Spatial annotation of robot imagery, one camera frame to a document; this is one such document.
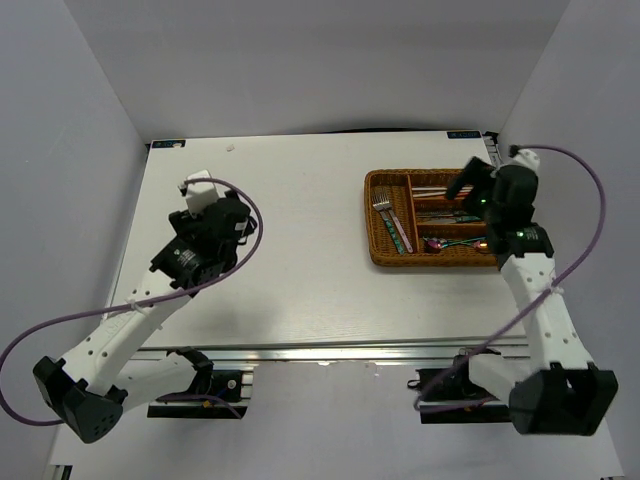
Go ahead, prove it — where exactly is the long white chopstick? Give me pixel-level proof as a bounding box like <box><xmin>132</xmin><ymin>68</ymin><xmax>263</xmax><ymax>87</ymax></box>
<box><xmin>411</xmin><ymin>186</ymin><xmax>472</xmax><ymax>199</ymax></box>

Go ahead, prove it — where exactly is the small rainbow spoon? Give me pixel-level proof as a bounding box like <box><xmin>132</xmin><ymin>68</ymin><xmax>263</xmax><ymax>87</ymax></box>
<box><xmin>423</xmin><ymin>237</ymin><xmax>458</xmax><ymax>254</ymax></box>

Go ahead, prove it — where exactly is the teal handled knife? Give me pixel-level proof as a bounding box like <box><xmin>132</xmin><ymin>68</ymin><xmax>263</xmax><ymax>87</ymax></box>
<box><xmin>417</xmin><ymin>215</ymin><xmax>482</xmax><ymax>225</ymax></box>

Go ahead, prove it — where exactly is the gold iridescent spoon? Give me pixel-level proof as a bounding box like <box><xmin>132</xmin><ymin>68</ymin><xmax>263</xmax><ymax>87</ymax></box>
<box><xmin>440</xmin><ymin>238</ymin><xmax>489</xmax><ymax>252</ymax></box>

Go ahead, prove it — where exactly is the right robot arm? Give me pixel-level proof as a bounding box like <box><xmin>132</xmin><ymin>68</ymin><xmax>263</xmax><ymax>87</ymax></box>
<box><xmin>445</xmin><ymin>150</ymin><xmax>618</xmax><ymax>436</ymax></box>

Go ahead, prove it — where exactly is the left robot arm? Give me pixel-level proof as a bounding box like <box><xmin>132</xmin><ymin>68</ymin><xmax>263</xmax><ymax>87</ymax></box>
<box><xmin>33</xmin><ymin>195</ymin><xmax>257</xmax><ymax>444</ymax></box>

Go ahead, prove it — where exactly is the table logo sticker right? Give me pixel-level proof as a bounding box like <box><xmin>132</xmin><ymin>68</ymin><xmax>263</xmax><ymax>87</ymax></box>
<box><xmin>446</xmin><ymin>130</ymin><xmax>483</xmax><ymax>140</ymax></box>

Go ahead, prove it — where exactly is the table logo sticker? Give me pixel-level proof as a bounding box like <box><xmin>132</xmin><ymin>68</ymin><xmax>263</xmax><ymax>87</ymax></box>
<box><xmin>151</xmin><ymin>139</ymin><xmax>186</xmax><ymax>149</ymax></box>
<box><xmin>446</xmin><ymin>130</ymin><xmax>483</xmax><ymax>140</ymax></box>

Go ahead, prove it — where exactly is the brown wicker cutlery basket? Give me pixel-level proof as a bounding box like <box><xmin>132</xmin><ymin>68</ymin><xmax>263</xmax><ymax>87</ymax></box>
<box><xmin>364</xmin><ymin>169</ymin><xmax>497</xmax><ymax>268</ymax></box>

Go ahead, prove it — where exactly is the table logo sticker left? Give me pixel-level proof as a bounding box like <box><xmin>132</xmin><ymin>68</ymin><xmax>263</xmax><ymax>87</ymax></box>
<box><xmin>151</xmin><ymin>139</ymin><xmax>186</xmax><ymax>149</ymax></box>

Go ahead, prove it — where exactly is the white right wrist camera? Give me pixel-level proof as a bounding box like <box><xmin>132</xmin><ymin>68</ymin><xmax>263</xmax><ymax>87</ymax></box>
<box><xmin>507</xmin><ymin>145</ymin><xmax>540</xmax><ymax>173</ymax></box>

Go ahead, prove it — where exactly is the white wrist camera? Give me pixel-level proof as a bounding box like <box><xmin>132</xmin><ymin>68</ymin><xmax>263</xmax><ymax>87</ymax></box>
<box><xmin>178</xmin><ymin>170</ymin><xmax>219</xmax><ymax>217</ymax></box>
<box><xmin>507</xmin><ymin>145</ymin><xmax>540</xmax><ymax>173</ymax></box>

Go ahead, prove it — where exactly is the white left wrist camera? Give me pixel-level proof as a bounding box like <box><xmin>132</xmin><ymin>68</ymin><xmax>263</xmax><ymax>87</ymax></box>
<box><xmin>178</xmin><ymin>170</ymin><xmax>219</xmax><ymax>217</ymax></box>

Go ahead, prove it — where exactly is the aluminium table frame rail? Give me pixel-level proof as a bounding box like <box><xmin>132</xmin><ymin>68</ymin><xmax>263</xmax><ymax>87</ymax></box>
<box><xmin>89</xmin><ymin>335</ymin><xmax>534</xmax><ymax>362</ymax></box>

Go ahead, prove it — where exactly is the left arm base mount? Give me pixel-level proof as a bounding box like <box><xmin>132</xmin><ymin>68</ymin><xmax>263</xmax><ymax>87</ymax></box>
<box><xmin>147</xmin><ymin>347</ymin><xmax>252</xmax><ymax>420</ymax></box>

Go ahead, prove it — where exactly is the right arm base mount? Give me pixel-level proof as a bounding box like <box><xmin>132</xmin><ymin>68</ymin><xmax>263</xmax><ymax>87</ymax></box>
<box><xmin>420</xmin><ymin>364</ymin><xmax>510</xmax><ymax>425</ymax></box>

